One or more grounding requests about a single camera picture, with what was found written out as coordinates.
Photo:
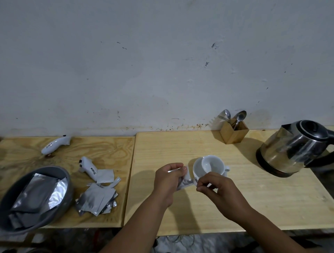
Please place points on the person's left hand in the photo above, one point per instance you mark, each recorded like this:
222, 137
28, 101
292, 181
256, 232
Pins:
163, 182

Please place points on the person's right hand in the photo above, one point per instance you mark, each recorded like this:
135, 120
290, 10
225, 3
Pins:
224, 198

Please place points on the person's right thumb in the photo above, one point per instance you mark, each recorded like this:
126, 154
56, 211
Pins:
202, 187

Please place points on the person's left thumb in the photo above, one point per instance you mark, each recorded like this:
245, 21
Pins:
180, 172

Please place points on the silver foil sachet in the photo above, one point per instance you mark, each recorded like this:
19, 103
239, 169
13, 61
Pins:
188, 182

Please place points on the person's left forearm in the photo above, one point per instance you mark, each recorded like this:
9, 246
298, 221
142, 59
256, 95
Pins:
141, 226

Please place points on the person's right forearm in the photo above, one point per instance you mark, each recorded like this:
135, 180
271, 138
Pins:
263, 232

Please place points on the white ceramic cup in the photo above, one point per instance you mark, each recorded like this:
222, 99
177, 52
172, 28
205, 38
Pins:
210, 165

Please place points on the white saucer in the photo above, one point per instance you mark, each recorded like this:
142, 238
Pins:
226, 170

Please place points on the wooden cutlery holder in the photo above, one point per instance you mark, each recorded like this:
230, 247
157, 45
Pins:
233, 135

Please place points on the torn foil strip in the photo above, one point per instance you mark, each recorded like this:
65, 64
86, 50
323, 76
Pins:
115, 182

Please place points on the flat empty foil pouch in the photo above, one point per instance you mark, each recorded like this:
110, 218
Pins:
105, 176

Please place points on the small metal spoon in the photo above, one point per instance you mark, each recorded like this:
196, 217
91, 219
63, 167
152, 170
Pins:
227, 114

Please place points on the large metal spoon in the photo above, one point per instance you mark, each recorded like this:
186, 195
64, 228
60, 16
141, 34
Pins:
240, 116

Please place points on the pile of opened foil sachets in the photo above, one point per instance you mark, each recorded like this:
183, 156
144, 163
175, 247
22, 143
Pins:
96, 200

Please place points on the white handheld controller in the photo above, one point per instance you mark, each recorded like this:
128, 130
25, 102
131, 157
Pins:
53, 146
88, 169

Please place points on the stainless steel electric kettle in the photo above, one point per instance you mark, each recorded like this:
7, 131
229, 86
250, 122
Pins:
289, 148

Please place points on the grey round bowl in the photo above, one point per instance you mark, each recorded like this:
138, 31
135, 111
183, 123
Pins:
61, 198

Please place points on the heap of foil packets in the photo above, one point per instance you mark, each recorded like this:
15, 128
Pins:
36, 198

